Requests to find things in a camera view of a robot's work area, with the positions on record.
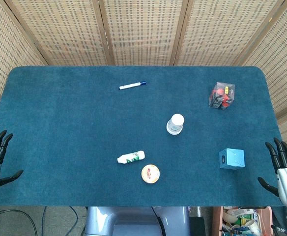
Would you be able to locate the white plastic jar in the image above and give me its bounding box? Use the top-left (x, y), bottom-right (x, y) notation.
top-left (166, 113), bottom-right (185, 135)

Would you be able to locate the wooden bin of clutter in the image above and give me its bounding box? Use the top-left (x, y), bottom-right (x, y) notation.
top-left (212, 206), bottom-right (274, 236)

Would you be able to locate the light blue cube box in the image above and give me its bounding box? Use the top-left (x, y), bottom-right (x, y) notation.
top-left (219, 148), bottom-right (245, 170)

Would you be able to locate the dark teal table cloth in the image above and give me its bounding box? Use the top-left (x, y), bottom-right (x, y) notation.
top-left (0, 65), bottom-right (286, 207)

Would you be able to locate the clear box with red toy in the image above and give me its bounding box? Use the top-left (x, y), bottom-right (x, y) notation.
top-left (209, 81), bottom-right (235, 111)

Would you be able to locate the woven bamboo screen panel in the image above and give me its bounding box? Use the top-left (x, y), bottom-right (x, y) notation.
top-left (4, 0), bottom-right (115, 66)
top-left (98, 0), bottom-right (190, 66)
top-left (172, 0), bottom-right (287, 66)
top-left (233, 0), bottom-right (287, 148)
top-left (0, 0), bottom-right (48, 99)

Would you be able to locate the white bottle with green label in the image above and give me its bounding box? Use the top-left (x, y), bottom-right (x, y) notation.
top-left (117, 150), bottom-right (145, 165)

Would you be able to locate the round tan lid red print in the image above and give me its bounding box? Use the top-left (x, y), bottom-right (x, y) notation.
top-left (141, 164), bottom-right (161, 184)

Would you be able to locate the silver-blue robot torso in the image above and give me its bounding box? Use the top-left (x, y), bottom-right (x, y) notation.
top-left (84, 206), bottom-right (191, 236)

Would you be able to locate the white marker with blue cap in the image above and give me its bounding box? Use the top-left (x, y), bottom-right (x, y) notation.
top-left (118, 81), bottom-right (147, 90)

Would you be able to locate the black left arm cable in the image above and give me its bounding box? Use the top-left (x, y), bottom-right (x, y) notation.
top-left (0, 208), bottom-right (38, 236)

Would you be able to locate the thin dark floor cable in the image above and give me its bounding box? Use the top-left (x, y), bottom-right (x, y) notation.
top-left (41, 206), bottom-right (47, 236)

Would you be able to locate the black cable on torso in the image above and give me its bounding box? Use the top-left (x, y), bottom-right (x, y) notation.
top-left (151, 206), bottom-right (167, 236)

